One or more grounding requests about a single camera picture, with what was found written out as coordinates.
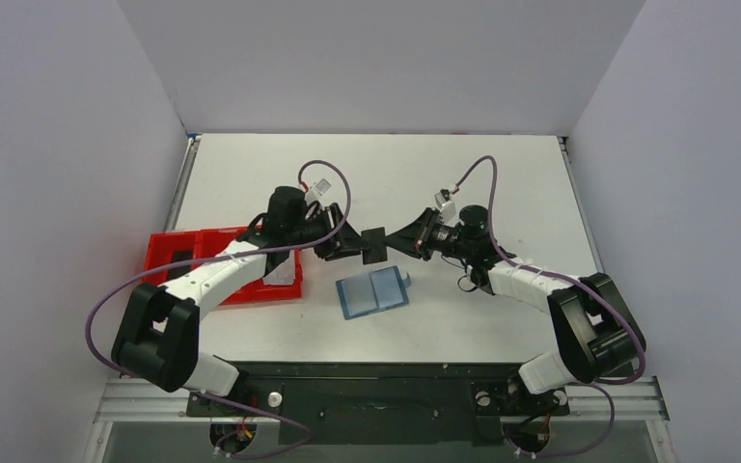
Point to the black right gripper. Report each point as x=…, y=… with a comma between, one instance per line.
x=314, y=222

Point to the blue leather card holder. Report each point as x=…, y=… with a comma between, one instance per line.
x=374, y=292

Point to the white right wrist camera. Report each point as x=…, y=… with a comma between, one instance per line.
x=317, y=191

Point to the red plastic compartment tray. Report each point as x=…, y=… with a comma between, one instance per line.
x=210, y=242

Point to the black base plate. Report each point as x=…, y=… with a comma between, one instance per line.
x=385, y=403

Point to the black credit card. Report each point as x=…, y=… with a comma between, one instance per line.
x=375, y=250

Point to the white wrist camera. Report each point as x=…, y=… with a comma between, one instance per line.
x=445, y=202
x=317, y=191

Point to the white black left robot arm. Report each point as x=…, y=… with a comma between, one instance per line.
x=594, y=330

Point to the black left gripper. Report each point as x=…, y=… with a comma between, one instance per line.
x=449, y=239

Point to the black card in tray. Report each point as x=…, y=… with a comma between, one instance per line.
x=179, y=271

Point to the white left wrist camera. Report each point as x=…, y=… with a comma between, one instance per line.
x=445, y=202

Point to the white VIP card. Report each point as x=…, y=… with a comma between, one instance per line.
x=284, y=274

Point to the aluminium frame rail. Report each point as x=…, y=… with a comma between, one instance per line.
x=135, y=400

